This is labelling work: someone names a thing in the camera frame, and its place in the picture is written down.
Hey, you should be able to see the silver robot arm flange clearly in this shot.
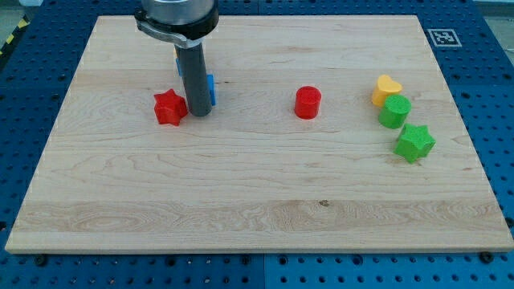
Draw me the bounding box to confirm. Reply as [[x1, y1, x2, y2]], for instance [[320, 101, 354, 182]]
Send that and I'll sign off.
[[134, 0, 219, 49]]

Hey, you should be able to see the red cylinder block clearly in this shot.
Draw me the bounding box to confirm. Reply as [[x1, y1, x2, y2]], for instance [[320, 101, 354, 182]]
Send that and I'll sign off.
[[294, 86, 322, 120]]

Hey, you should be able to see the wooden board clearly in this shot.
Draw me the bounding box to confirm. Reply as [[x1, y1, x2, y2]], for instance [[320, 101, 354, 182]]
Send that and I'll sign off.
[[6, 15, 513, 254]]

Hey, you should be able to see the blue block behind rod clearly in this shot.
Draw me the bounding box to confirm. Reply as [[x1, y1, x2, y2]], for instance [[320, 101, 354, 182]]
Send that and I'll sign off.
[[207, 74, 216, 106]]

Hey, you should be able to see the red star block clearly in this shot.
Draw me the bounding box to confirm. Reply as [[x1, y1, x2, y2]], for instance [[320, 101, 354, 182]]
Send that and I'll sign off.
[[153, 88, 188, 126]]

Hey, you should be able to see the blue block upper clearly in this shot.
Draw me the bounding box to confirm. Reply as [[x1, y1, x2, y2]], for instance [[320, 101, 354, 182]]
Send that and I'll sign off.
[[175, 58, 182, 77]]

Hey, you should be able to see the yellow heart block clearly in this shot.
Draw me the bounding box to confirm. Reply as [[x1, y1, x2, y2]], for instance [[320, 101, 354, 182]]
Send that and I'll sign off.
[[371, 75, 403, 108]]

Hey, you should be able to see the green cylinder block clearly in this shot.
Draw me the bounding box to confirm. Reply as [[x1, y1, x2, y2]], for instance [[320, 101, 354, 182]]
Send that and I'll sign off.
[[378, 95, 411, 129]]

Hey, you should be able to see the green star block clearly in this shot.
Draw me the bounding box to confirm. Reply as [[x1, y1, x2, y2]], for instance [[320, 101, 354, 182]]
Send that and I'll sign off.
[[394, 124, 436, 163]]

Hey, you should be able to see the white fiducial marker tag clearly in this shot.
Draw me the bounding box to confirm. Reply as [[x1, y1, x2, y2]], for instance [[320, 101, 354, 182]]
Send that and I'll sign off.
[[427, 28, 462, 47]]

